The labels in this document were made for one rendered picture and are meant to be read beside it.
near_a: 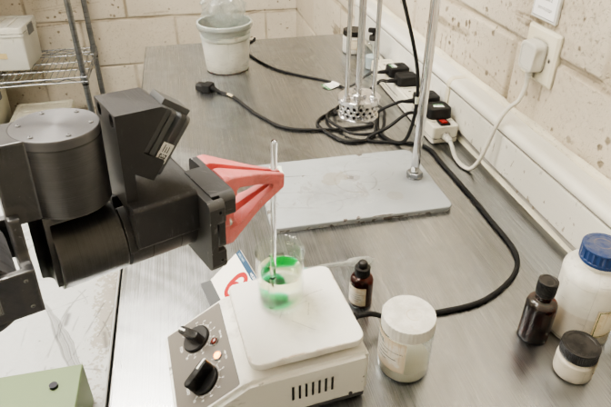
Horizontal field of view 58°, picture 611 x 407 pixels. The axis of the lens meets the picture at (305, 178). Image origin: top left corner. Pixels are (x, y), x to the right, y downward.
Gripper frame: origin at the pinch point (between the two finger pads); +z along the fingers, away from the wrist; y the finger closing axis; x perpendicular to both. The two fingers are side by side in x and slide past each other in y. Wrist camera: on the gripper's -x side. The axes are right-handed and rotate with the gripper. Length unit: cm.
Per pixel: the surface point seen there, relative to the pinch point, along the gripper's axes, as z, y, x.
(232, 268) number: 3.2, 14.6, 22.1
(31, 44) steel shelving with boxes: 21, 224, 50
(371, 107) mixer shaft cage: 31.1, 20.0, 7.0
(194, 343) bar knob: -7.5, 3.9, 20.2
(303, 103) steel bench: 46, 58, 23
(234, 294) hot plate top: -2.2, 4.3, 16.2
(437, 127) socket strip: 56, 26, 19
